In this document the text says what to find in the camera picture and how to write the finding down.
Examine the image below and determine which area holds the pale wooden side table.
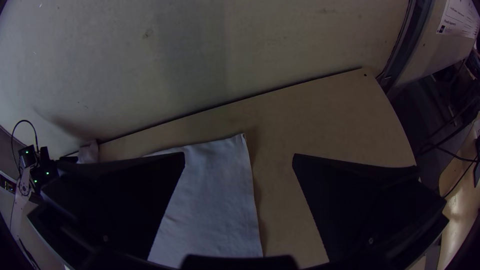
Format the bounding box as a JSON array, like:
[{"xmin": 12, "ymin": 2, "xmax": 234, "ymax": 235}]
[{"xmin": 436, "ymin": 123, "xmax": 480, "ymax": 270}]

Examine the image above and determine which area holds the grey t-shirt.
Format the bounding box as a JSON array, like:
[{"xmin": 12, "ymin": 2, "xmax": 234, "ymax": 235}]
[{"xmin": 76, "ymin": 133, "xmax": 263, "ymax": 269}]

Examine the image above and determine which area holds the white poster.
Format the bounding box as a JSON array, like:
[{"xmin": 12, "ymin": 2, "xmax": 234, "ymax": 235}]
[{"xmin": 436, "ymin": 0, "xmax": 480, "ymax": 40}]

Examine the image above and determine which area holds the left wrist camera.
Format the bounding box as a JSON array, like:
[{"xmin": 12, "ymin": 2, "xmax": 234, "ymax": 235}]
[{"xmin": 18, "ymin": 145, "xmax": 39, "ymax": 168}]

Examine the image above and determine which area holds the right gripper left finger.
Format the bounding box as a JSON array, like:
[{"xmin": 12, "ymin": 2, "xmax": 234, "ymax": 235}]
[{"xmin": 27, "ymin": 151, "xmax": 187, "ymax": 262}]

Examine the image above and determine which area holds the black cable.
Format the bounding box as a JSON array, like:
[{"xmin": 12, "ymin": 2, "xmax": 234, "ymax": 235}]
[
  {"xmin": 442, "ymin": 159, "xmax": 478, "ymax": 199},
  {"xmin": 416, "ymin": 144, "xmax": 480, "ymax": 163},
  {"xmin": 10, "ymin": 119, "xmax": 40, "ymax": 177}
]

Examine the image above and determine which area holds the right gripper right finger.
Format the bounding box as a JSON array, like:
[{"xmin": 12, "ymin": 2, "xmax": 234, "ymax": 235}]
[{"xmin": 292, "ymin": 153, "xmax": 450, "ymax": 263}]

